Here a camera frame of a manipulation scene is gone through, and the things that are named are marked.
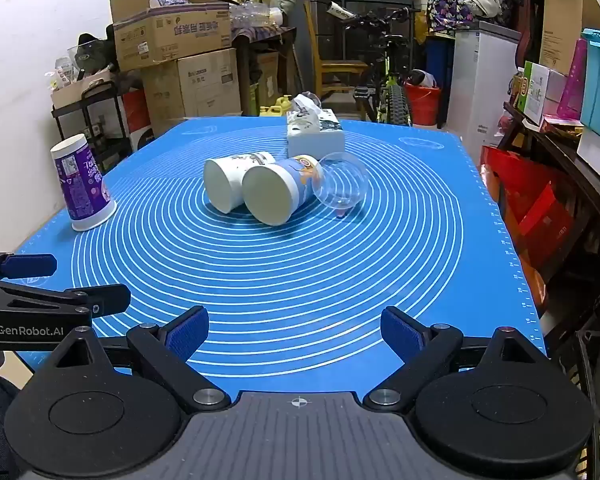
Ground small open carton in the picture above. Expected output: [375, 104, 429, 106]
[50, 71, 116, 109]

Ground white chest freezer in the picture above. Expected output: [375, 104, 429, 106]
[447, 21, 523, 148]

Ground red bucket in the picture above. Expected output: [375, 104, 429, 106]
[404, 83, 442, 127]

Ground blue barrel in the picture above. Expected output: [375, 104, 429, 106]
[424, 35, 456, 87]

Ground blue silicone baking mat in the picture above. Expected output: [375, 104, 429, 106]
[15, 116, 548, 396]

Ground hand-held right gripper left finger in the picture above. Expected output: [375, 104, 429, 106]
[42, 305, 232, 413]

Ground dark wooden shelf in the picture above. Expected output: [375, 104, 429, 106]
[502, 102, 600, 343]

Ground blue printed paper cup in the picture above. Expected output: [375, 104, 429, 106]
[242, 154, 326, 226]

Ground pile of clothes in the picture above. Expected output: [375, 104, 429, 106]
[426, 0, 515, 36]

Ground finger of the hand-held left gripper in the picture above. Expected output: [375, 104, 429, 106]
[0, 280, 132, 318]
[0, 249, 59, 281]

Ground black bicycle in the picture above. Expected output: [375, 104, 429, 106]
[312, 0, 433, 127]

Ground plain white paper cup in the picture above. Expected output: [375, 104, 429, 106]
[203, 151, 277, 214]

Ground black trolley cart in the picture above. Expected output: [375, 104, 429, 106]
[51, 87, 133, 158]

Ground pink gift bag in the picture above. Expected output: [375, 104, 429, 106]
[557, 38, 589, 120]

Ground white tissue box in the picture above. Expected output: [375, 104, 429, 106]
[286, 94, 346, 160]

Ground dark green bag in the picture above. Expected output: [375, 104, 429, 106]
[76, 34, 118, 73]

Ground red paper bags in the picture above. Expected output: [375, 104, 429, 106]
[480, 145, 578, 273]

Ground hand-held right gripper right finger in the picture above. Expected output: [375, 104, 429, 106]
[362, 306, 557, 411]

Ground wooden chair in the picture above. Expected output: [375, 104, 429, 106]
[304, 1, 371, 107]

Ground purple paper cup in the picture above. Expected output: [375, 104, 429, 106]
[50, 133, 117, 232]

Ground yellow toy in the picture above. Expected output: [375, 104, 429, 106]
[259, 95, 294, 117]

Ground dark side table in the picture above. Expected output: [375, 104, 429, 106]
[230, 26, 298, 116]

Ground brown cardboard box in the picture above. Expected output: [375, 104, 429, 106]
[141, 48, 242, 136]

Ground tall cardboard box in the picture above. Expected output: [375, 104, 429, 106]
[539, 0, 600, 77]

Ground green white carton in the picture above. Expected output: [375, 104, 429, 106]
[522, 61, 566, 126]

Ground clear plastic dome lid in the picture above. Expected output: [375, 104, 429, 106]
[311, 151, 368, 209]

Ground large open cardboard box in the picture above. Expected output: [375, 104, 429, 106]
[110, 0, 232, 72]

